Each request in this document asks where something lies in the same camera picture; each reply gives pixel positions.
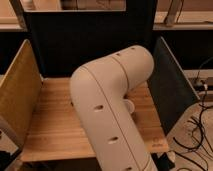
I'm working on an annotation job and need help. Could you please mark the black back panel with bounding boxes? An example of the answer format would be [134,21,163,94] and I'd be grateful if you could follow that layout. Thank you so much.
[24,0,157,77]

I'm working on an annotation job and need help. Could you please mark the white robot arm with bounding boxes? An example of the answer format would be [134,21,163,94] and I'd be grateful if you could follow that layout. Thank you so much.
[70,45,157,171]

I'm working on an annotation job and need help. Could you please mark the black panel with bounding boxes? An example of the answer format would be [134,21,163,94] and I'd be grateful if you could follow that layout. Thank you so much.
[24,0,157,77]
[148,37,199,135]

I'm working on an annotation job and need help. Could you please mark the black right side panel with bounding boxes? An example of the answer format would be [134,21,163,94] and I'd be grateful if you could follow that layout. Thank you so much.
[148,37,199,135]

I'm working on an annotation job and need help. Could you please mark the black floor cables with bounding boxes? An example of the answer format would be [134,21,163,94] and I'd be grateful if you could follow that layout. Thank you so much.
[172,57,213,171]

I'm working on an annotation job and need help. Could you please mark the left wooden side panel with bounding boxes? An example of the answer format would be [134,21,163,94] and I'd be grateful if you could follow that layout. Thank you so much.
[0,39,42,148]

